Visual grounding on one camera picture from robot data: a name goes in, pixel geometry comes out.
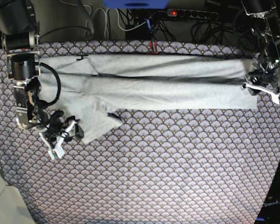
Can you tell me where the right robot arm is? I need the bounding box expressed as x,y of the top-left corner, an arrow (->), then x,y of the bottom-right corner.
0,0 -> 84,146

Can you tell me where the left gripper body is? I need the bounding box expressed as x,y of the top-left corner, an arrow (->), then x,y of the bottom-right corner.
246,68 -> 280,92

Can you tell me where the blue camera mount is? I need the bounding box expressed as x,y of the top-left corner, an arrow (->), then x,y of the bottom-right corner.
104,0 -> 168,9

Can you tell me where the fan-patterned grey tablecloth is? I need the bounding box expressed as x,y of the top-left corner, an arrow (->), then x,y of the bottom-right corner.
0,50 -> 280,224

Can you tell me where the red table clamp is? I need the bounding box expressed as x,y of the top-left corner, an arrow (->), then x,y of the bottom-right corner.
149,42 -> 158,54

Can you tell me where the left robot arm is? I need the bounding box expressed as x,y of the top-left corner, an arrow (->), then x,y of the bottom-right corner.
241,0 -> 280,95

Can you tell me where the light grey T-shirt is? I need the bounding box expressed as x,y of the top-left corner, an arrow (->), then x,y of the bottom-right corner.
41,54 -> 257,143

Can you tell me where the white cable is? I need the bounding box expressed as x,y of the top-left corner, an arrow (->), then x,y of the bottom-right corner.
84,7 -> 147,39

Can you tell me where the black power strip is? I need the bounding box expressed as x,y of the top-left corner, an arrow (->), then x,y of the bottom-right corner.
167,9 -> 219,20

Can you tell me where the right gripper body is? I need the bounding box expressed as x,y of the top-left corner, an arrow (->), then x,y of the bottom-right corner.
37,109 -> 68,145

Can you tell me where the beige plastic bin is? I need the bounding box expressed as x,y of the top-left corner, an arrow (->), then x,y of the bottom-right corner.
0,172 -> 34,224

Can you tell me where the black OpenArm box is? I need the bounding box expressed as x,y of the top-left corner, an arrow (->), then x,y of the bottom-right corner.
255,162 -> 280,224

